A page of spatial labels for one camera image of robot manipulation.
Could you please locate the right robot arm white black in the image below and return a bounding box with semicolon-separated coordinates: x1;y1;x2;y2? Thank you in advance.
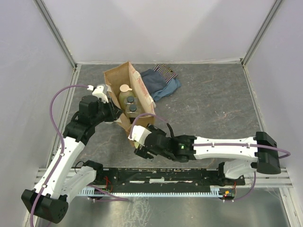
129;125;281;185

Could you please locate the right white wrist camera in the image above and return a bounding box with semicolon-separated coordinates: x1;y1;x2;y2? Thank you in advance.
128;125;152;145

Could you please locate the yellow bottle white cap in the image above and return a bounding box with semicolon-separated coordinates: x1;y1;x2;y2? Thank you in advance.
134;141;141;148

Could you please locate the white slotted cable duct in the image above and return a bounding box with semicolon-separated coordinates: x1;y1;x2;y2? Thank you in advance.
71;186;235;197

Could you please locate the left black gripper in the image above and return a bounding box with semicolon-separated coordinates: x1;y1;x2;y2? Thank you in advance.
91;97;124;126

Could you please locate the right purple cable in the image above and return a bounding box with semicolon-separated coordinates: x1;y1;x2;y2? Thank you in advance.
127;113;291;203

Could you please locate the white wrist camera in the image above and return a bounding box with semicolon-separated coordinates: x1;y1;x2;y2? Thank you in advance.
128;125;152;145
87;84;112;103

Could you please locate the green bottle with pump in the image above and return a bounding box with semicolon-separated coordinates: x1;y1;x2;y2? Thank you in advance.
118;84;135;109

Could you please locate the dark blue folded cloth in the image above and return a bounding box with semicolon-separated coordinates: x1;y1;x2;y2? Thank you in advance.
141;69;167;95

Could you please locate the light blue folded cloth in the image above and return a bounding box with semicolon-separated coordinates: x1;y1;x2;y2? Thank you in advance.
151;78;181;102

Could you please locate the clear bottle black label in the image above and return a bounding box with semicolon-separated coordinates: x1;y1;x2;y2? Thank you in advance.
125;104;143;118

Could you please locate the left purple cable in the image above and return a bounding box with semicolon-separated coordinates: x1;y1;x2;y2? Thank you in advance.
29;85;130;227

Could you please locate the brown canvas bag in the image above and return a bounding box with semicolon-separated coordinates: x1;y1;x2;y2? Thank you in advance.
104;61;156;137

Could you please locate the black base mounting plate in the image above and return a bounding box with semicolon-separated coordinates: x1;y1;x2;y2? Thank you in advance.
93;168;245;193

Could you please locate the striped folded cloth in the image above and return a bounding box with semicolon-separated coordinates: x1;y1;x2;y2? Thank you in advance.
153;64;178;84

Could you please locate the clear bottle yellow label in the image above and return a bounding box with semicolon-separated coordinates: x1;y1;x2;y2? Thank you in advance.
124;96;138;106

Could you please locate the purple cable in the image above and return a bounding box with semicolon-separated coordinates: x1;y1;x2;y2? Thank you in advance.
29;85;130;227
127;113;291;203

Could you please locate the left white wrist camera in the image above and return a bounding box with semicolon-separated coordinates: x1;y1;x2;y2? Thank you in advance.
87;84;112;103

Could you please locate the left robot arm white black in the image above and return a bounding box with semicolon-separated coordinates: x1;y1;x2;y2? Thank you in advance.
21;95;122;224

